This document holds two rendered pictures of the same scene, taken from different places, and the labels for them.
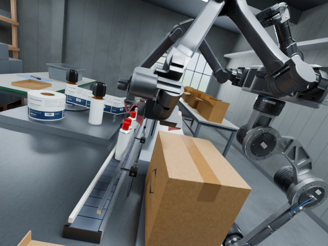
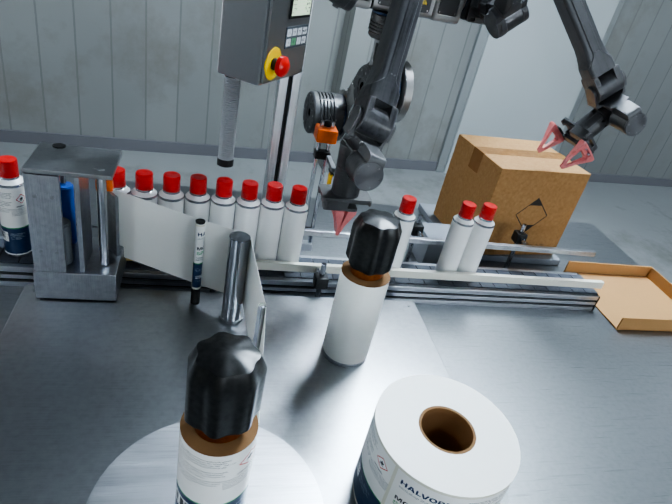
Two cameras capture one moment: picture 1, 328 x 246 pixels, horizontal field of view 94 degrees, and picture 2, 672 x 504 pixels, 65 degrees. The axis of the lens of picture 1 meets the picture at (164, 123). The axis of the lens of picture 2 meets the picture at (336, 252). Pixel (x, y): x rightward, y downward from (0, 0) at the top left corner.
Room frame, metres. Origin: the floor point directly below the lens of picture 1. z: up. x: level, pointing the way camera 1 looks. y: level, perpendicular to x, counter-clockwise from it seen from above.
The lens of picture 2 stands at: (1.25, 1.24, 1.57)
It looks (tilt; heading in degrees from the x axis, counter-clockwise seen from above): 31 degrees down; 258
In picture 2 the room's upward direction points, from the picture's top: 13 degrees clockwise
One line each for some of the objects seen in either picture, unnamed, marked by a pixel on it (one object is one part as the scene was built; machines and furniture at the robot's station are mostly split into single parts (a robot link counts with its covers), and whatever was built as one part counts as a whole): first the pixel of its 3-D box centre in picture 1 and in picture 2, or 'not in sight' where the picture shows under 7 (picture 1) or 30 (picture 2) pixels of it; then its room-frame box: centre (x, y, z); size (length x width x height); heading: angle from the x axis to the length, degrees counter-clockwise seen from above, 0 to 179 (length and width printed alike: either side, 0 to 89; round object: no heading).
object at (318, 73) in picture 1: (309, 82); (488, 4); (0.60, -0.46, 1.45); 0.09 x 0.08 x 0.12; 11
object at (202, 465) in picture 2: (71, 87); (217, 441); (1.25, 0.83, 1.04); 0.09 x 0.09 x 0.29
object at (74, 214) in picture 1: (120, 139); (412, 273); (0.84, 0.23, 0.90); 1.07 x 0.01 x 0.02; 5
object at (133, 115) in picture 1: (130, 127); (398, 236); (0.89, 0.19, 0.98); 0.05 x 0.05 x 0.20
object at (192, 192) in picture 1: (183, 183); (506, 195); (0.49, -0.13, 0.99); 0.30 x 0.24 x 0.27; 12
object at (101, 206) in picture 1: (134, 135); (409, 239); (0.85, 0.15, 0.95); 1.07 x 0.01 x 0.01; 5
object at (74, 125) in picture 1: (85, 113); (241, 432); (1.22, 0.67, 0.86); 0.80 x 0.67 x 0.05; 5
